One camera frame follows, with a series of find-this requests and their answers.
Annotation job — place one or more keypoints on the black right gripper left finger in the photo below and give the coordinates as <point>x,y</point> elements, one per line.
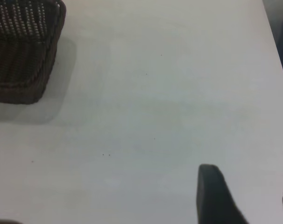
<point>214,200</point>

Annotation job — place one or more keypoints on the dark woven wicker basket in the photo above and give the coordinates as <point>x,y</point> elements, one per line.
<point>20,77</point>

